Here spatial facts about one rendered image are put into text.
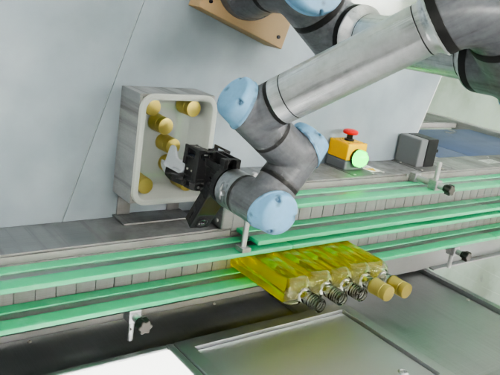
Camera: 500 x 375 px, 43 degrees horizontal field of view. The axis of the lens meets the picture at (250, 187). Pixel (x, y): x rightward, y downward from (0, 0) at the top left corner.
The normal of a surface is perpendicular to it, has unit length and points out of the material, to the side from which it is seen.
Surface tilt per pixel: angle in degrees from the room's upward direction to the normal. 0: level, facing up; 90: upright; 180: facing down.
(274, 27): 5
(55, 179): 0
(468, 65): 94
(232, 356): 90
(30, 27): 0
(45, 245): 90
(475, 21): 51
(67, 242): 90
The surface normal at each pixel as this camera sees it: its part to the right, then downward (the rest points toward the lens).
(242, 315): 0.14, -0.94
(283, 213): 0.59, 0.32
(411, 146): -0.79, 0.06
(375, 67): -0.13, 0.69
